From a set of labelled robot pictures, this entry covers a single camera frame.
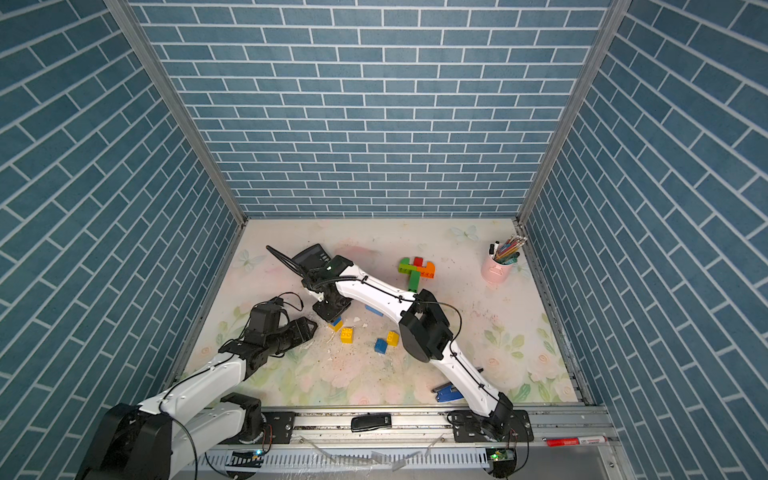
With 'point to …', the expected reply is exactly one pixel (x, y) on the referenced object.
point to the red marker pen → (554, 442)
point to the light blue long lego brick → (371, 309)
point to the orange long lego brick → (427, 272)
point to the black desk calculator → (312, 257)
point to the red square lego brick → (418, 261)
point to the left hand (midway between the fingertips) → (316, 329)
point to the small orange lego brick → (430, 266)
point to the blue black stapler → (447, 393)
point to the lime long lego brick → (406, 268)
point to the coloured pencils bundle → (507, 253)
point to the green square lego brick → (405, 261)
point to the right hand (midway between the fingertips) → (333, 317)
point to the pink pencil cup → (493, 272)
